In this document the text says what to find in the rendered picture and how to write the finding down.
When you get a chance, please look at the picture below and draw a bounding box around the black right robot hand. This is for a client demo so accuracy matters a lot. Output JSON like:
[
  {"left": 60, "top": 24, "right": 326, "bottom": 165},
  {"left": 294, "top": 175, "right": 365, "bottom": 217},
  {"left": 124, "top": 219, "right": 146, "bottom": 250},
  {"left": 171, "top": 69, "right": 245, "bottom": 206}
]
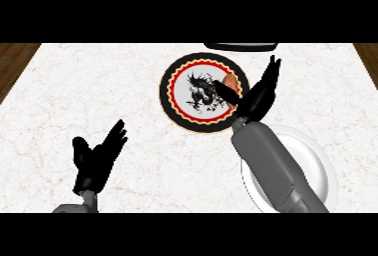
[{"left": 211, "top": 54, "right": 283, "bottom": 123}]

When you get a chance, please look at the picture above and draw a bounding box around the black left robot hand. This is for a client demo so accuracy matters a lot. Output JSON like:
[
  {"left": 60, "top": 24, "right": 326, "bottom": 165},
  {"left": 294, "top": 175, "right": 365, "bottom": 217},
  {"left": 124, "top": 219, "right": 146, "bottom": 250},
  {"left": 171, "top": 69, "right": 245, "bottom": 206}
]
[{"left": 71, "top": 119, "right": 130, "bottom": 196}]

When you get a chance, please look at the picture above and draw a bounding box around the orange sweet potato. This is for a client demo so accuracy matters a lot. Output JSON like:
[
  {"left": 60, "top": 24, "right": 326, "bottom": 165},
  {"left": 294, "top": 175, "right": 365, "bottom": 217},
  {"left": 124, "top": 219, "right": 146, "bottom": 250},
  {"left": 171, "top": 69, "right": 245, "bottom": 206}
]
[{"left": 220, "top": 73, "right": 242, "bottom": 110}]

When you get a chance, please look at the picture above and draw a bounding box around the black rimmed patterned plate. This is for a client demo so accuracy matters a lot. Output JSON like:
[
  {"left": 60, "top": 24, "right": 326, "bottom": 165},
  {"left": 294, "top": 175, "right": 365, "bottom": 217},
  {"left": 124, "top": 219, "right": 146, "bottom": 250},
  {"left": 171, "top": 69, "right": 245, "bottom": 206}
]
[{"left": 158, "top": 51, "right": 251, "bottom": 134}]

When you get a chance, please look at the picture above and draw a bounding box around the plain white plate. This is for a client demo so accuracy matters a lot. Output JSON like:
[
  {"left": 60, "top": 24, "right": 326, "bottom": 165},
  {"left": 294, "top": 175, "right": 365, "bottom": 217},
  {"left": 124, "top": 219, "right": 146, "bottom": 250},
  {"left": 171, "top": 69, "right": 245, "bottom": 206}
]
[{"left": 239, "top": 124, "right": 340, "bottom": 214}]

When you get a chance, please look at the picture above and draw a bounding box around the black flat object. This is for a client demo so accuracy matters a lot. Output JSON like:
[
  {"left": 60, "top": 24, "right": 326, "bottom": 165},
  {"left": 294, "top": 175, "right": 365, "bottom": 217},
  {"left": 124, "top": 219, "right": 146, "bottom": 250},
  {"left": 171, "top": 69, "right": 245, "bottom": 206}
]
[{"left": 202, "top": 42, "right": 280, "bottom": 52}]

